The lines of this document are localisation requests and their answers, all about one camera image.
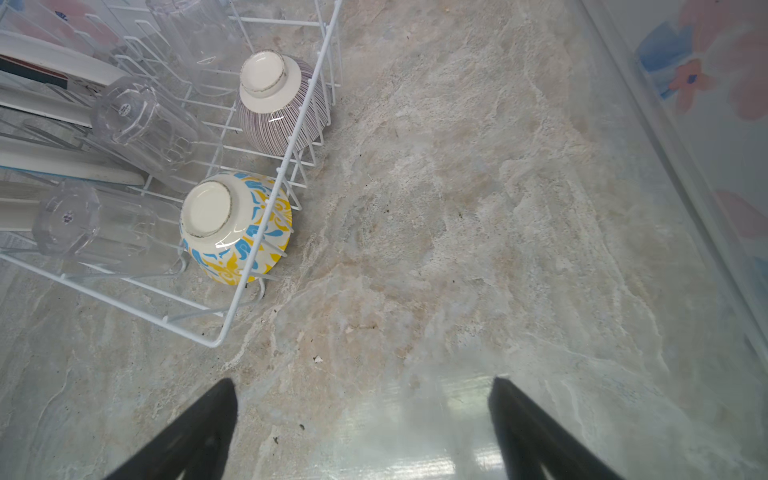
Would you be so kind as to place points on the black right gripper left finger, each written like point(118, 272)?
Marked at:
point(195, 445)

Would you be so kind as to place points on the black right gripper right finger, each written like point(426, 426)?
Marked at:
point(534, 445)

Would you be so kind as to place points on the watermelon pattern plate blue rim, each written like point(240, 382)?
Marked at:
point(28, 156)

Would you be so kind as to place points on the white plate in rack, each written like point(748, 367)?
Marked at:
point(44, 106)

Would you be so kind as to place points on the clear faceted glass front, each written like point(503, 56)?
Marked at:
point(122, 232)

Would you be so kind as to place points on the clear faceted glass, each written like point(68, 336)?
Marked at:
point(208, 45)
point(154, 133)
point(122, 232)

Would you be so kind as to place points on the blue yellow patterned bowl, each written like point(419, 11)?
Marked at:
point(219, 221)

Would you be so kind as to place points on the clear faceted glass middle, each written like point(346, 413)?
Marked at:
point(154, 133)

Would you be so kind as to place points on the purple striped bowl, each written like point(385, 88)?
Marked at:
point(274, 99)

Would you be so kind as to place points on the clear faceted glass back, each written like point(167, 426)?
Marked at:
point(208, 45)

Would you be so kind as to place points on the white plate dark underside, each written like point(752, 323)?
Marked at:
point(57, 58)

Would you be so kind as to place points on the white wire dish rack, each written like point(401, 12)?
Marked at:
point(185, 301)

